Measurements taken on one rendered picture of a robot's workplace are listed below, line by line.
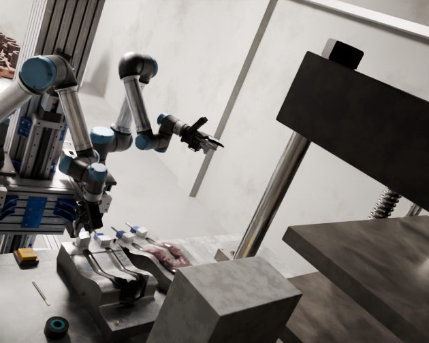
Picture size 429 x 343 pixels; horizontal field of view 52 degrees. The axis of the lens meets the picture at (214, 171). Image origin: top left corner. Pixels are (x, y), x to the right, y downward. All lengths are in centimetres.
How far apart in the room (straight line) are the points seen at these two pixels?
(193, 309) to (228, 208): 376
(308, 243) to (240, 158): 343
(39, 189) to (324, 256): 147
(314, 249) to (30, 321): 104
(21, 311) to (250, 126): 330
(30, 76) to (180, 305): 109
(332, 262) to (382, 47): 279
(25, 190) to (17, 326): 74
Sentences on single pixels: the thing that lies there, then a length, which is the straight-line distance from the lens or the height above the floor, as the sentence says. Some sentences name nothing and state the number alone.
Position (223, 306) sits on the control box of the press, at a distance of 97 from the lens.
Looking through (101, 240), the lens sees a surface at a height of 92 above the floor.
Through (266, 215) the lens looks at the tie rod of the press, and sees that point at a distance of 129.
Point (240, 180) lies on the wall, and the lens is 461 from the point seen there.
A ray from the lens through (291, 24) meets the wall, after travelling 454.
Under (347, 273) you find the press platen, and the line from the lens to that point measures 122.
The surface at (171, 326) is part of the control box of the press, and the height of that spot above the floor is 134.
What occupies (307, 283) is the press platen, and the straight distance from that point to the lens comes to 163.
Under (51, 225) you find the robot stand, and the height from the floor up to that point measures 74.
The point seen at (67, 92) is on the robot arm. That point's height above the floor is 149.
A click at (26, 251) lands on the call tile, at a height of 84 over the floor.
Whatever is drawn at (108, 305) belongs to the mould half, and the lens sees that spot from 181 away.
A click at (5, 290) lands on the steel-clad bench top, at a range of 188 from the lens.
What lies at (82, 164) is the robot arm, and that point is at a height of 127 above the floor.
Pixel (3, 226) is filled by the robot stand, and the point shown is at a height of 72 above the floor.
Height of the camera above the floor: 201
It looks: 19 degrees down
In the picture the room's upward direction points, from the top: 23 degrees clockwise
